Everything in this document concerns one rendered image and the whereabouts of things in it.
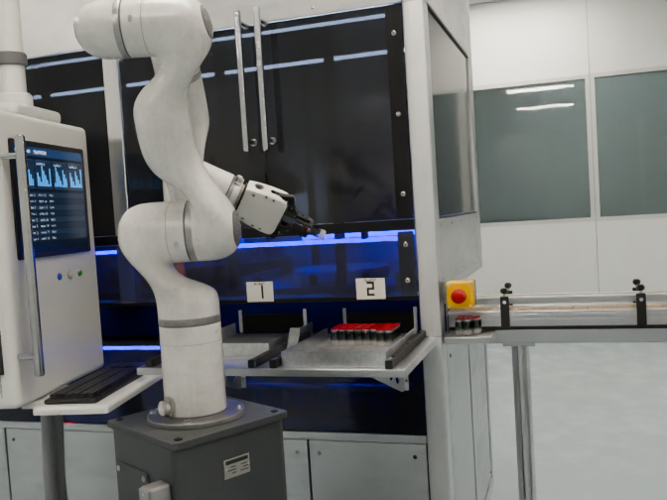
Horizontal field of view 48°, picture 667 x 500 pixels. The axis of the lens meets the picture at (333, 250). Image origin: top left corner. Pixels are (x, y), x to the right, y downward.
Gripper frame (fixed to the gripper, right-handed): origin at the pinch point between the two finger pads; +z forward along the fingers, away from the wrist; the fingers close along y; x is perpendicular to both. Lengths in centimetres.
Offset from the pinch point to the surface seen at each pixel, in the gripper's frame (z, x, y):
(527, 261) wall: 246, -401, 185
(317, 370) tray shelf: 17.2, 14.8, 25.6
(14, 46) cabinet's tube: -86, -49, 15
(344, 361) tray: 22.3, 12.8, 21.5
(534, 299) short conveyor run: 72, -28, 8
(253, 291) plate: 1, -32, 47
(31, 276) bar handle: -53, 1, 45
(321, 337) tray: 21.5, -13.9, 39.2
